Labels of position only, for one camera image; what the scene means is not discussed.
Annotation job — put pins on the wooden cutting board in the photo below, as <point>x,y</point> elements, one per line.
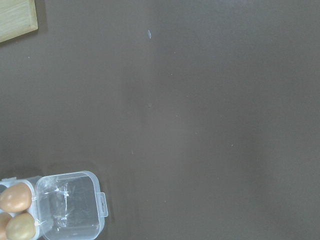
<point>17,17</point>

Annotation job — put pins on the brown egg carried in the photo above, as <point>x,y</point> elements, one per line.
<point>4,220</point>

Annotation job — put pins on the clear plastic egg box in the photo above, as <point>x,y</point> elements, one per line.
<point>67,206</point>

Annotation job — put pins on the brown egg far row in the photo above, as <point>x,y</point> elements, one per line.
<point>16,198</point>

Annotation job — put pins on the brown egg near lid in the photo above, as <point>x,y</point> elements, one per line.
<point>21,227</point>

